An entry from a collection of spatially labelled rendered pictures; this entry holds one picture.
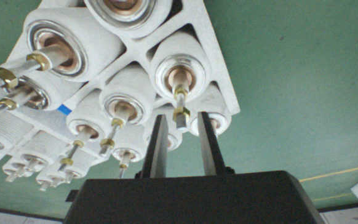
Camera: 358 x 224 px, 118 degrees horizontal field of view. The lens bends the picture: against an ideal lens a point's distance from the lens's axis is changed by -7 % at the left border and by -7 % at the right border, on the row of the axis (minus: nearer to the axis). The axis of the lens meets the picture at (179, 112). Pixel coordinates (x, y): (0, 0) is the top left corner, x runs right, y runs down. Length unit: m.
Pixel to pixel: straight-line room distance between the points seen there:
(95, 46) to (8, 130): 0.42
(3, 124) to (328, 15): 0.98
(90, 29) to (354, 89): 0.95
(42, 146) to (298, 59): 0.90
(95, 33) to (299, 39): 0.55
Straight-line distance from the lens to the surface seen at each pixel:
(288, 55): 0.57
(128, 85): 0.22
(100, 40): 0.22
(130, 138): 0.35
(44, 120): 0.56
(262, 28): 0.49
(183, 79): 0.16
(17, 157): 0.69
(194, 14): 0.24
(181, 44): 0.18
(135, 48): 0.26
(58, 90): 0.30
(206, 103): 0.23
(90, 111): 0.30
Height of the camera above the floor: 0.42
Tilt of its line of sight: 48 degrees down
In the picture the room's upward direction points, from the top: 180 degrees clockwise
